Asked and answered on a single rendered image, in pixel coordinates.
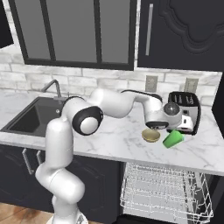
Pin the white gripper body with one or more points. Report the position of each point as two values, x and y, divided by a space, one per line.
188 125

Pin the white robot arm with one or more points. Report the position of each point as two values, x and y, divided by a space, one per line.
58 151

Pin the green cup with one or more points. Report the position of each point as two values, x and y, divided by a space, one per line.
172 140

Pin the tan bowl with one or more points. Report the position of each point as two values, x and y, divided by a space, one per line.
151 136

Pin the black dishwasher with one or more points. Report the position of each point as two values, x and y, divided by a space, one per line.
217 198

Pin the black upper cupboard door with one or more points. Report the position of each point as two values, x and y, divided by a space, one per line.
186 32

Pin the black cupboard door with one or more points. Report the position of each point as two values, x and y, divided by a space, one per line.
99 186
13 180
186 32

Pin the black lower cupboard door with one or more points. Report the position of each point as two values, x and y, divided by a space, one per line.
13 180
99 186

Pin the black and silver toaster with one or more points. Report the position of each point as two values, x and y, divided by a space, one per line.
196 102

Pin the grey tap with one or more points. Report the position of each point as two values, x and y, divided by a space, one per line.
56 85

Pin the black framed glass cupboard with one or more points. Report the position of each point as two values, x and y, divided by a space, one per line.
73 29

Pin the black sink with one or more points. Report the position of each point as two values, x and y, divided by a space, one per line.
26 116

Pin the black corner cupboard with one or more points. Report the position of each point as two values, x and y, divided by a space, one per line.
5 26

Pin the grey wall socket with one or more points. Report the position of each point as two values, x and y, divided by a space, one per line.
191 85
151 83

